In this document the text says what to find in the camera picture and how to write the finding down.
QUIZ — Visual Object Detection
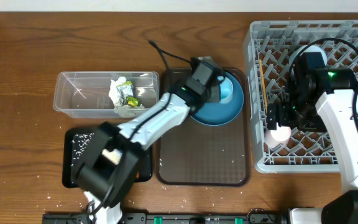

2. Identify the brown serving tray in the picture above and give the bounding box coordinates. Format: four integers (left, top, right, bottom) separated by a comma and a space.
155, 68, 251, 187

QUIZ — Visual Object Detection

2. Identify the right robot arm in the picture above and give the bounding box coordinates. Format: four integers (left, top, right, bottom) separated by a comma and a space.
265, 52, 358, 223

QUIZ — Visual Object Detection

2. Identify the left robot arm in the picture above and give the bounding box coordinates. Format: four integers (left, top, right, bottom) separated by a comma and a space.
71, 58, 226, 223

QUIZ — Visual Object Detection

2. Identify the white paper napkin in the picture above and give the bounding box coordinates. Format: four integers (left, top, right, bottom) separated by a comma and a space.
108, 77, 145, 118

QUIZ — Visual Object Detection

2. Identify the wooden chopstick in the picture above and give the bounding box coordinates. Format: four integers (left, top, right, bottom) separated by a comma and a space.
259, 59, 267, 109
261, 74, 268, 115

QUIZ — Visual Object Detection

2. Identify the light blue cup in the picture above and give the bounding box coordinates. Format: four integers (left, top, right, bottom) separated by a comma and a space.
218, 76, 234, 104

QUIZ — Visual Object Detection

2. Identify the light blue bowl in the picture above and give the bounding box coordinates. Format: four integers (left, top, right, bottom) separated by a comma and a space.
288, 45, 327, 80

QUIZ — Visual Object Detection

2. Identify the dark blue plate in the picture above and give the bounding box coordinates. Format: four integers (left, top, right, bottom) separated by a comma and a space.
191, 73, 244, 126

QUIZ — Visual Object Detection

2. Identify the pink cup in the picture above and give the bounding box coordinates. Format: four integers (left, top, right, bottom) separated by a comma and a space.
264, 124, 291, 148

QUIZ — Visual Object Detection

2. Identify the green and silver wrapper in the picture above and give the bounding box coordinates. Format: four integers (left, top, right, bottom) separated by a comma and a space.
116, 81, 139, 108

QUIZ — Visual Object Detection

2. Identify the grey dishwasher rack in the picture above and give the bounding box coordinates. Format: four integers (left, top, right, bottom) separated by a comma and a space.
242, 20, 358, 174

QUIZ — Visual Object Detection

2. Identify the white rice pile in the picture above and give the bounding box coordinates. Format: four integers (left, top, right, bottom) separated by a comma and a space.
71, 132, 94, 181

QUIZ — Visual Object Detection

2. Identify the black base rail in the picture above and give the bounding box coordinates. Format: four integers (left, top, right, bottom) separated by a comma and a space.
41, 212, 290, 224

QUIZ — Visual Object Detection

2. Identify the left black cable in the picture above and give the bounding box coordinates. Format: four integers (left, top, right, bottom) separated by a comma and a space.
85, 39, 195, 224

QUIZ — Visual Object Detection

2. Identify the black tray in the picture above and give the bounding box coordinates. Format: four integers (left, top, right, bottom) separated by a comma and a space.
62, 126, 153, 189

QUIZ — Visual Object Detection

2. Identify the clear plastic bin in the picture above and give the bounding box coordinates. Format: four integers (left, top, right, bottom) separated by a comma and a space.
53, 71, 160, 119

